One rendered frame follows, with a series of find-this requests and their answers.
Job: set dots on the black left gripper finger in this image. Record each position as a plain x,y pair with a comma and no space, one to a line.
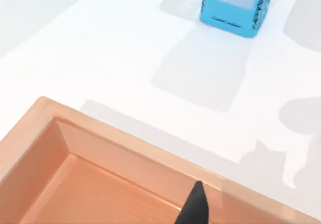
198,206

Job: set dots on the light blue carton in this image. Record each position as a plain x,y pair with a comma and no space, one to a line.
230,10

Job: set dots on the shallow salmon-coloured box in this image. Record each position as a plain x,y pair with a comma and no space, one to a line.
100,183

